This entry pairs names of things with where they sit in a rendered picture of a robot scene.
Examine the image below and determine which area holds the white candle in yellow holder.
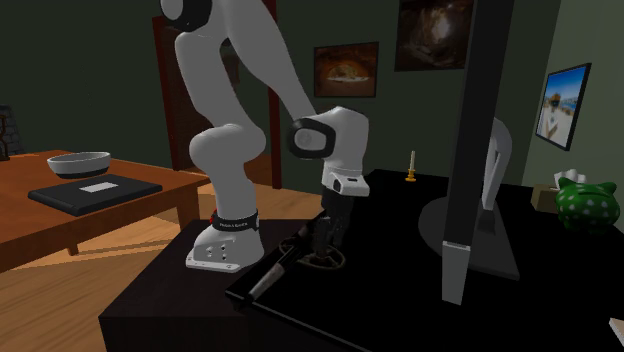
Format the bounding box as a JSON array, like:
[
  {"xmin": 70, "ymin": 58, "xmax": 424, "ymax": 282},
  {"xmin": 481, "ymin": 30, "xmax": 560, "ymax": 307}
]
[{"xmin": 404, "ymin": 149, "xmax": 418, "ymax": 184}]

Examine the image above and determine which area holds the black desk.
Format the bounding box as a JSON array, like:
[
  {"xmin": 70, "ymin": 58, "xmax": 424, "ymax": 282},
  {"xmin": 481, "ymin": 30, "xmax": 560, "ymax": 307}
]
[{"xmin": 225, "ymin": 168, "xmax": 624, "ymax": 352}]

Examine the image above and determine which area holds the computer monitor with grey stand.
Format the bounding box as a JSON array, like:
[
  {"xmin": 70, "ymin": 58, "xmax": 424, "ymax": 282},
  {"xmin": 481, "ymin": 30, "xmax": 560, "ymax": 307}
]
[{"xmin": 417, "ymin": 0, "xmax": 521, "ymax": 307}]

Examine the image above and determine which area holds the black robot stand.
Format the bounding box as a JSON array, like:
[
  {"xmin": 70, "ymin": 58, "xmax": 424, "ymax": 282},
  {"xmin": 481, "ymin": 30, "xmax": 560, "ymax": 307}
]
[{"xmin": 98, "ymin": 218, "xmax": 338, "ymax": 352}]

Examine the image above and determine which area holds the red-brown door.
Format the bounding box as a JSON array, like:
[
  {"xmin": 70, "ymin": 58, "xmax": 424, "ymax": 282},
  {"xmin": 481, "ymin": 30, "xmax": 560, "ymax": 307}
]
[{"xmin": 151, "ymin": 0, "xmax": 283, "ymax": 191}]

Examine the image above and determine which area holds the tissue box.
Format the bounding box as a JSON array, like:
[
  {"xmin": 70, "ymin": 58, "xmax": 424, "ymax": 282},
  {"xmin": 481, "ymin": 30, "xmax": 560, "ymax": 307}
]
[{"xmin": 530, "ymin": 167, "xmax": 587, "ymax": 215}]

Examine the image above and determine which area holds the green white-dotted piggy bank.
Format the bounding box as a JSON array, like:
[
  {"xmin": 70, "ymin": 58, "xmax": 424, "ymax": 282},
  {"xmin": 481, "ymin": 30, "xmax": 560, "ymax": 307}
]
[{"xmin": 555, "ymin": 176, "xmax": 622, "ymax": 236}]

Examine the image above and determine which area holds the black flat book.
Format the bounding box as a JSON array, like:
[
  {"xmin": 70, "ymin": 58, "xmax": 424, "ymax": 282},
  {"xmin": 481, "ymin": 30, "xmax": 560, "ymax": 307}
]
[{"xmin": 27, "ymin": 173, "xmax": 164, "ymax": 218}]

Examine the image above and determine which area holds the grey bowl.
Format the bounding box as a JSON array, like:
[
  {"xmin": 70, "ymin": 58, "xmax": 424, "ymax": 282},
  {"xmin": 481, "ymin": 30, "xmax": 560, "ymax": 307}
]
[{"xmin": 46, "ymin": 151, "xmax": 112, "ymax": 181}]

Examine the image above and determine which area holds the wooden table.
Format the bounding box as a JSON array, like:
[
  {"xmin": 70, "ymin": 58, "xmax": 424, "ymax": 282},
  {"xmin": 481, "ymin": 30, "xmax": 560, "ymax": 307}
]
[{"xmin": 0, "ymin": 148, "xmax": 212, "ymax": 275}]

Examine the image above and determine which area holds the dark pan with handle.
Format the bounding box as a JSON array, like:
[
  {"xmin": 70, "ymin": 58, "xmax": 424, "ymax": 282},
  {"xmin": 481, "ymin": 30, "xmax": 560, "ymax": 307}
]
[{"xmin": 245, "ymin": 234, "xmax": 347, "ymax": 301}]

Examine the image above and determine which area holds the small orange wall picture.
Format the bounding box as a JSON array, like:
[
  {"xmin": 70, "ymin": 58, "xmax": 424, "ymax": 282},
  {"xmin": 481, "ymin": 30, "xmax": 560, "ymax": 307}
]
[{"xmin": 313, "ymin": 41, "xmax": 380, "ymax": 99}]

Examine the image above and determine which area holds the large brown wall picture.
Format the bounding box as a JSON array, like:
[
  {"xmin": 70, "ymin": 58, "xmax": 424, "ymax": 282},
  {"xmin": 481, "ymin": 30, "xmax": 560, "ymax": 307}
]
[{"xmin": 394, "ymin": 0, "xmax": 476, "ymax": 73}]

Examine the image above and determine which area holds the blue framed wall picture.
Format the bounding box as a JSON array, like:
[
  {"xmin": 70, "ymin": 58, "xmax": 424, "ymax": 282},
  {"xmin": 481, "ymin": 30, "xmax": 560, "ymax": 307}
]
[{"xmin": 534, "ymin": 62, "xmax": 593, "ymax": 153}]

